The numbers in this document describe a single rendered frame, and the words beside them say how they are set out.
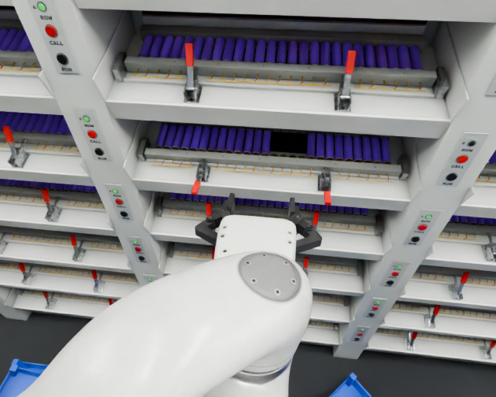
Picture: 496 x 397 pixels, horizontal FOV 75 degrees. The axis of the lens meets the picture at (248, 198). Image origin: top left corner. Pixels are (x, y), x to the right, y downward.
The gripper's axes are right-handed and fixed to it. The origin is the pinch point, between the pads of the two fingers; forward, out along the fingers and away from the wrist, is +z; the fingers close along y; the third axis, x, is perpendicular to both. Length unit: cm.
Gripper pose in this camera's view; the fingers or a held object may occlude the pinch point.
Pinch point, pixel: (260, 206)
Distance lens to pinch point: 49.4
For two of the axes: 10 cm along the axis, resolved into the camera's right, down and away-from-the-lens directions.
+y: 9.9, 0.8, -0.8
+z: 1.1, -5.4, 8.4
